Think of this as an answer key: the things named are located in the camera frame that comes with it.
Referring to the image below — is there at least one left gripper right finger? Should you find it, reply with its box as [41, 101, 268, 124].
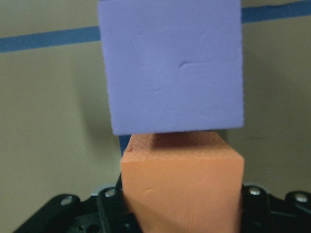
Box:
[234, 183, 311, 233]

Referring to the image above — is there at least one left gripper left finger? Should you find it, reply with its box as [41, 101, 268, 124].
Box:
[15, 179, 142, 233]

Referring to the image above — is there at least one orange foam block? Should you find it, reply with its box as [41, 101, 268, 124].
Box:
[121, 132, 244, 233]

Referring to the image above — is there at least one purple foam block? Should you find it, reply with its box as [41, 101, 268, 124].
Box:
[98, 0, 244, 135]

